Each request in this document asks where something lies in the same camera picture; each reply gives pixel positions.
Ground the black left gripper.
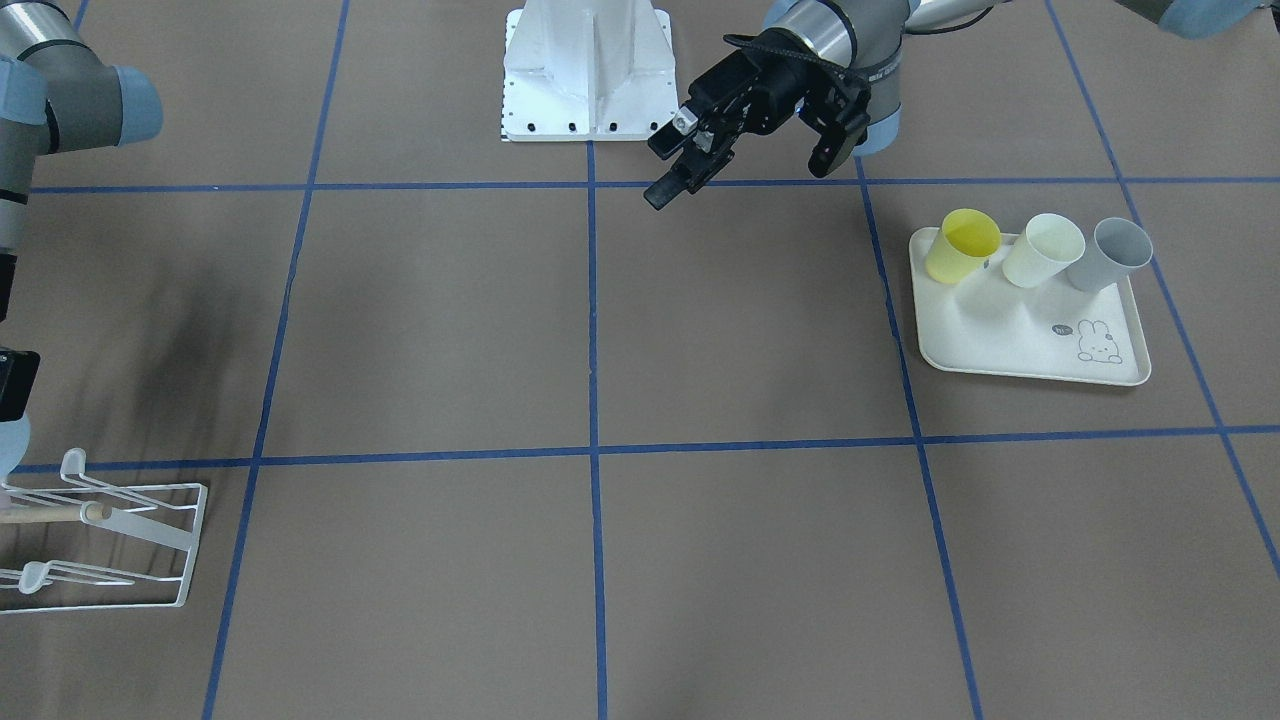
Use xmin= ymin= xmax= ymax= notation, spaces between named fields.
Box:
xmin=643 ymin=29 xmax=829 ymax=210

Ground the grey plastic cup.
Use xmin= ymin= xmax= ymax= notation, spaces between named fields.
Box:
xmin=1066 ymin=217 xmax=1155 ymax=293

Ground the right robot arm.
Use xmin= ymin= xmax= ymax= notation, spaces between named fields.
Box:
xmin=1 ymin=1 xmax=165 ymax=316

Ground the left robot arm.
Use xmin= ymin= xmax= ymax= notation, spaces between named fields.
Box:
xmin=644 ymin=1 xmax=1277 ymax=209

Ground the yellow plastic cup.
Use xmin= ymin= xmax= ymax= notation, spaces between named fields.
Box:
xmin=925 ymin=208 xmax=1002 ymax=284

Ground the pale green plastic cup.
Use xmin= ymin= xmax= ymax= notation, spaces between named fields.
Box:
xmin=1001 ymin=213 xmax=1085 ymax=290

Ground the cream plastic tray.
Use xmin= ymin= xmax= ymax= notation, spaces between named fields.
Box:
xmin=909 ymin=227 xmax=1152 ymax=387

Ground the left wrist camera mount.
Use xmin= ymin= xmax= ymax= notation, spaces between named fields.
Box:
xmin=723 ymin=29 xmax=872 ymax=178

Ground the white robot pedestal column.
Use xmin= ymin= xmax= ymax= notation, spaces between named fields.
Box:
xmin=500 ymin=1 xmax=678 ymax=143

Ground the white wire cup rack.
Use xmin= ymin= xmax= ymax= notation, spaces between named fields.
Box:
xmin=3 ymin=448 xmax=210 ymax=615

